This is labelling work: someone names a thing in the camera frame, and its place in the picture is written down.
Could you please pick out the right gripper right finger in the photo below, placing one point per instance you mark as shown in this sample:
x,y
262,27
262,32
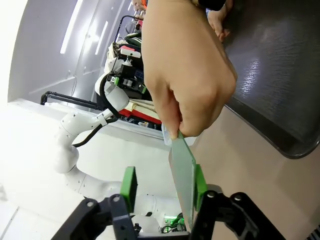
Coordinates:
x,y
201,190

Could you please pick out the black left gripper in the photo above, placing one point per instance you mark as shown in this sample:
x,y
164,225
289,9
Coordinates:
x,y
130,83

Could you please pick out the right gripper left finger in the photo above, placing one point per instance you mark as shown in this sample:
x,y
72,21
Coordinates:
x,y
128,190

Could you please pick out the green circuit board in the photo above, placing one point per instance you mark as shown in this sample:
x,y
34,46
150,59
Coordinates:
x,y
182,175

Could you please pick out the black plastic tray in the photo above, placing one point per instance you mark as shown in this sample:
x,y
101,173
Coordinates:
x,y
275,75

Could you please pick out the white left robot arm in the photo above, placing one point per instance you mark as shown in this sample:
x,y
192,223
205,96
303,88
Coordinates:
x,y
72,125

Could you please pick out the person's left hand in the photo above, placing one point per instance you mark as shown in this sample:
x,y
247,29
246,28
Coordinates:
x,y
185,75

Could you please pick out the person's right hand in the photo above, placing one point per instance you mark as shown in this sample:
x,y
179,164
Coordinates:
x,y
218,22

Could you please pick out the person in navy jacket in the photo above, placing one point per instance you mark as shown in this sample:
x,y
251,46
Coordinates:
x,y
212,3

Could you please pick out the black slotted PCB rack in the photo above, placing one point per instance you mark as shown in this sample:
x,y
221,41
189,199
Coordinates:
x,y
315,234

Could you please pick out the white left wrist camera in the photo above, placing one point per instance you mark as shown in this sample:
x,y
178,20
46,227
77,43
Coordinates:
x,y
130,52

